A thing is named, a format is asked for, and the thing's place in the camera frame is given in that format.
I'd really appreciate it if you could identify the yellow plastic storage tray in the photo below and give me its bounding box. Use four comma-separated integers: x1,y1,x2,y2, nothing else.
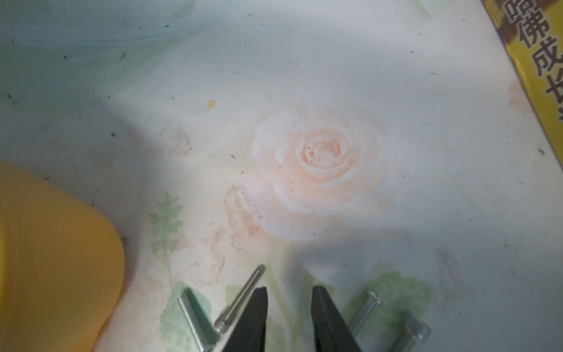
1,161,126,351

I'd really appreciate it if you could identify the silver socket head screw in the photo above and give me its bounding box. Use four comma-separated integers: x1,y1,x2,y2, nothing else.
177,287,219,351

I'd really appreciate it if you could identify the yellow paperback book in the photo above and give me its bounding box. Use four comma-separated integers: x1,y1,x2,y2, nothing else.
482,0,562,164

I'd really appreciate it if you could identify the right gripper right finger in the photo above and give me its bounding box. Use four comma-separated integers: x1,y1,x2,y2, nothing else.
311,285,361,352

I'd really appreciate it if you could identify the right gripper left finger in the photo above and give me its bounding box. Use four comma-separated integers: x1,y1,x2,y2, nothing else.
222,287,268,352

